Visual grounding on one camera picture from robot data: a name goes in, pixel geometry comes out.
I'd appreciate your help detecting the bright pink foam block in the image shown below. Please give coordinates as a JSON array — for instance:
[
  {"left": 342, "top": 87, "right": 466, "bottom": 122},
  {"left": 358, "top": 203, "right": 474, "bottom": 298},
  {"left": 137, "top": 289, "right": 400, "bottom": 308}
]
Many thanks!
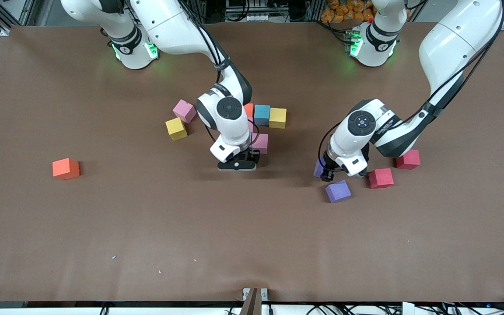
[{"left": 252, "top": 133, "right": 269, "bottom": 154}]

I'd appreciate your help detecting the red foam block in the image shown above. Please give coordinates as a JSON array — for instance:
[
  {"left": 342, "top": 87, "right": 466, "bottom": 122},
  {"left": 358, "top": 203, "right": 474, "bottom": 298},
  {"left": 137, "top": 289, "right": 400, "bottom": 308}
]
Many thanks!
[
  {"left": 395, "top": 150, "right": 421, "bottom": 170},
  {"left": 368, "top": 168, "right": 395, "bottom": 189}
]

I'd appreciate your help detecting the blue foam block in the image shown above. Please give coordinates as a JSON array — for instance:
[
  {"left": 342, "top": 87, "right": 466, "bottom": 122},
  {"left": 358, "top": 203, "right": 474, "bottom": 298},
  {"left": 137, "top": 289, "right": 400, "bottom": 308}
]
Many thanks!
[{"left": 254, "top": 105, "right": 271, "bottom": 126}]

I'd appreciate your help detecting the yellow foam block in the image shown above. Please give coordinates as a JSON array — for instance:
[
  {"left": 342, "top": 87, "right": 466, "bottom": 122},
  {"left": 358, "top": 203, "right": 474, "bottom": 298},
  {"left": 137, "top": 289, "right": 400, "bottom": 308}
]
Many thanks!
[
  {"left": 165, "top": 117, "right": 188, "bottom": 141},
  {"left": 269, "top": 108, "right": 287, "bottom": 129}
]

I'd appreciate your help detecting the white power strip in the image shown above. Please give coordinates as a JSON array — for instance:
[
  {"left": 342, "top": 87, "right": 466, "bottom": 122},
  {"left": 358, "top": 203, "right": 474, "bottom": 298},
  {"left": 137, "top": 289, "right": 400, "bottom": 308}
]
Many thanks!
[{"left": 225, "top": 0, "right": 275, "bottom": 22}]

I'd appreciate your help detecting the paper table cover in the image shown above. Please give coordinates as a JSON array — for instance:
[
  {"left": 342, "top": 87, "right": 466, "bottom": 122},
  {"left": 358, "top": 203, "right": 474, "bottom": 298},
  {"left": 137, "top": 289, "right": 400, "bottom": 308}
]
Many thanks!
[{"left": 0, "top": 22, "right": 504, "bottom": 303}]

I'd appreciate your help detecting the pile of orange items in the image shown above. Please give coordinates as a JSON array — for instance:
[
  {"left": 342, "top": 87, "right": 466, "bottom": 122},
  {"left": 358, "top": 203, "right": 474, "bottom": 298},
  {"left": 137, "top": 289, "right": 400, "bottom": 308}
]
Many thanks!
[{"left": 321, "top": 0, "right": 377, "bottom": 23}]

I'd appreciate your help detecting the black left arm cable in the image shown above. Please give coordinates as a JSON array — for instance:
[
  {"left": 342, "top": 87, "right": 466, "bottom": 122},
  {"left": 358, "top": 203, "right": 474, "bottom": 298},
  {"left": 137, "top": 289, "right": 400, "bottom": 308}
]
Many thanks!
[{"left": 318, "top": 123, "right": 341, "bottom": 166}]

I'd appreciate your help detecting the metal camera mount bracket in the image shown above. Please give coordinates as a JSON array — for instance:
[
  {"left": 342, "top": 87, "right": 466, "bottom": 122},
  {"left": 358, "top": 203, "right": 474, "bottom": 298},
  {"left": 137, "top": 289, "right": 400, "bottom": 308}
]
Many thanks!
[{"left": 242, "top": 287, "right": 269, "bottom": 315}]

